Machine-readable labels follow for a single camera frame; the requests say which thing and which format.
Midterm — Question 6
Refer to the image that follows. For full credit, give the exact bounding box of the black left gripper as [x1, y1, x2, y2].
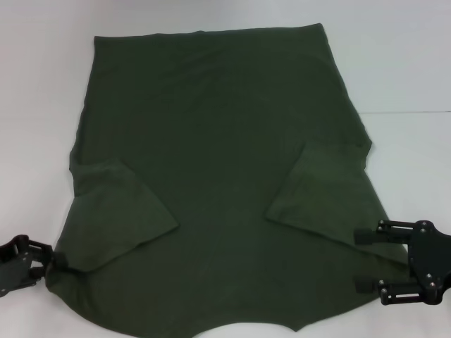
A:
[0, 234, 70, 300]

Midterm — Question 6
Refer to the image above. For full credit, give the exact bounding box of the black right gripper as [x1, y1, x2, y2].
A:
[354, 218, 451, 306]

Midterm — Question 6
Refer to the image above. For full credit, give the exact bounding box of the dark green shirt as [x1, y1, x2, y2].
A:
[44, 23, 412, 338]

